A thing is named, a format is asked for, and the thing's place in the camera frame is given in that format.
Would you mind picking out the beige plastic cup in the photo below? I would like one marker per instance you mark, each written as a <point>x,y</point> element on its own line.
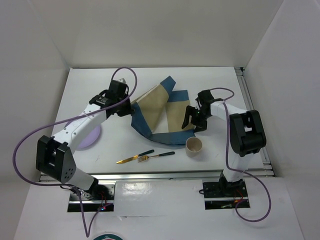
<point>193,146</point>

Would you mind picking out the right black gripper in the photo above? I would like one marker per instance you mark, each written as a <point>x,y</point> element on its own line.
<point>190,111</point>

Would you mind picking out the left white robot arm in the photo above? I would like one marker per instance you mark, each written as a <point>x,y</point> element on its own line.
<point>54,155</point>

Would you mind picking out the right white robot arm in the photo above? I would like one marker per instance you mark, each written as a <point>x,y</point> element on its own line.
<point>245,136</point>

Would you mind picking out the blue and beige cloth placemat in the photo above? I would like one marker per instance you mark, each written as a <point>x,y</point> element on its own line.
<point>160,112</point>

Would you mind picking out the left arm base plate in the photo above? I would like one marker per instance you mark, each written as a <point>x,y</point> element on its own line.
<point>90,203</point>

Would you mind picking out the lilac plastic plate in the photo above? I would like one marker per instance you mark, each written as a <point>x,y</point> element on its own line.
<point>88,140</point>

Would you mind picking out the aluminium frame rail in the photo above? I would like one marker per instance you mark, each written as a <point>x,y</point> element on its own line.
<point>119,141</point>

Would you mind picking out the green round sticker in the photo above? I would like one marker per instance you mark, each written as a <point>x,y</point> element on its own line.
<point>108,236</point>

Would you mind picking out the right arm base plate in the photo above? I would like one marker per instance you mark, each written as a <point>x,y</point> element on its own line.
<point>217,199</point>

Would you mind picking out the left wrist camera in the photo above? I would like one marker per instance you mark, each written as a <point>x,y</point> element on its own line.
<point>122,80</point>

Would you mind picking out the gold knife dark handle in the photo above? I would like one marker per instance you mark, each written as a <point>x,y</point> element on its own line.
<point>135,157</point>

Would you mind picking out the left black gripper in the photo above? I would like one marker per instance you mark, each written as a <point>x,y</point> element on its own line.
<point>127,111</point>

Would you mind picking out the gold fork dark handle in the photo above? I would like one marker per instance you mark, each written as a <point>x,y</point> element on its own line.
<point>146,157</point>

